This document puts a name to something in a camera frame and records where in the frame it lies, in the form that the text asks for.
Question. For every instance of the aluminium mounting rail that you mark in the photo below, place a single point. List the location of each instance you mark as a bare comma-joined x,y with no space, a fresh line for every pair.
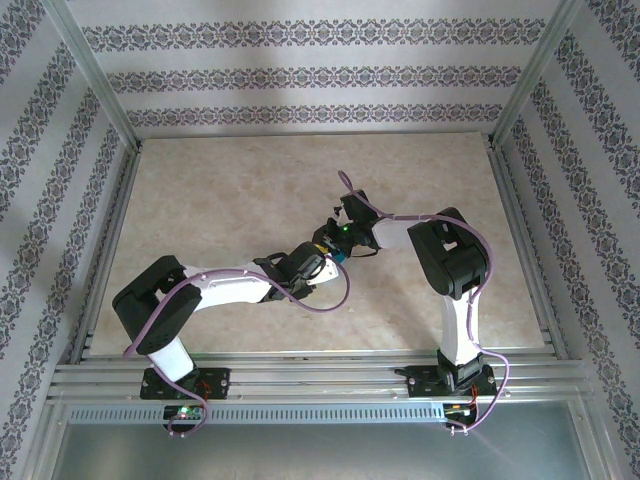
320,385

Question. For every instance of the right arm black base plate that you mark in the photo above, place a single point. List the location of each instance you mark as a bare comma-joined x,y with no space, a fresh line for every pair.
422,382

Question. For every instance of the left black and white robot arm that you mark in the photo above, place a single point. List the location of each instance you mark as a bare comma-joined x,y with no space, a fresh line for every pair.
230,287

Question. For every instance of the grey metal panel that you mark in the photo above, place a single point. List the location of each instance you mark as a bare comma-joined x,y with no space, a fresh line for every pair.
320,452

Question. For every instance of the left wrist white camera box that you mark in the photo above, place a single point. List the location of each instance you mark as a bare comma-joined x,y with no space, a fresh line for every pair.
325,272

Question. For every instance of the aluminium side rail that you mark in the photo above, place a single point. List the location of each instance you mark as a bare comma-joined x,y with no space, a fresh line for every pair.
107,250
520,225

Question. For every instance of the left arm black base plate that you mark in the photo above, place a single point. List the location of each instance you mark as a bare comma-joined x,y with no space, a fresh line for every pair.
220,382

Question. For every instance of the aluminium frame post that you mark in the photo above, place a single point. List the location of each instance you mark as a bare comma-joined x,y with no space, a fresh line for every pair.
95,70
535,70

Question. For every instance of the blue square paper sheet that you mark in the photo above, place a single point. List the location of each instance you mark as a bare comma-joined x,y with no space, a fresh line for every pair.
341,259

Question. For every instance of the right black and white robot arm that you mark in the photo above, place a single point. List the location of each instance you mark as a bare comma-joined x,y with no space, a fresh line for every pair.
392,234

